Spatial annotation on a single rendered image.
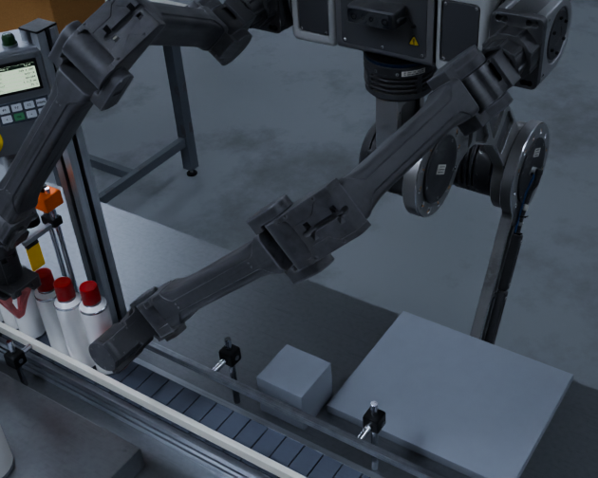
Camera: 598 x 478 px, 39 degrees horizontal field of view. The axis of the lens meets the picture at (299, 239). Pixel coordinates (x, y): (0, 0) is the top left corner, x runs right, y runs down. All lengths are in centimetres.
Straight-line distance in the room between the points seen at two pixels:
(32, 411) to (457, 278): 192
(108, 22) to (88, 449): 75
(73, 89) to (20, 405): 68
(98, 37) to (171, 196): 255
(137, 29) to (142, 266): 89
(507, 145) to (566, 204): 161
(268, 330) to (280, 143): 232
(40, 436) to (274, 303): 56
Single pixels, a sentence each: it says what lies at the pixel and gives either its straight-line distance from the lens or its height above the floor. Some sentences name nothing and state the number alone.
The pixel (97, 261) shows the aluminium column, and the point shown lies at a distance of 175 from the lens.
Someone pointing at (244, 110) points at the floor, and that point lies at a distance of 435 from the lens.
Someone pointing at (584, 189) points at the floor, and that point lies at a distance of 376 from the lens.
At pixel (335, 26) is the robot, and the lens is 161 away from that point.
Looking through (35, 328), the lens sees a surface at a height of 91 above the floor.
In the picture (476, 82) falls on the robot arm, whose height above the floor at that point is 146.
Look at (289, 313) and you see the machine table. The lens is 182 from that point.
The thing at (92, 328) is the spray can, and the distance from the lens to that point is 161.
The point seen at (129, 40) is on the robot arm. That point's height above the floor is 158.
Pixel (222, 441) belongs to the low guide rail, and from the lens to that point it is 149.
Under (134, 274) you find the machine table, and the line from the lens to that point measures 199.
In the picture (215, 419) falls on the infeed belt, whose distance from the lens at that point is 157.
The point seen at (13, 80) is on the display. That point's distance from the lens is 153.
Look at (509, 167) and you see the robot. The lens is 208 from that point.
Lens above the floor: 205
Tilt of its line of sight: 37 degrees down
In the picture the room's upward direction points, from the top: 4 degrees counter-clockwise
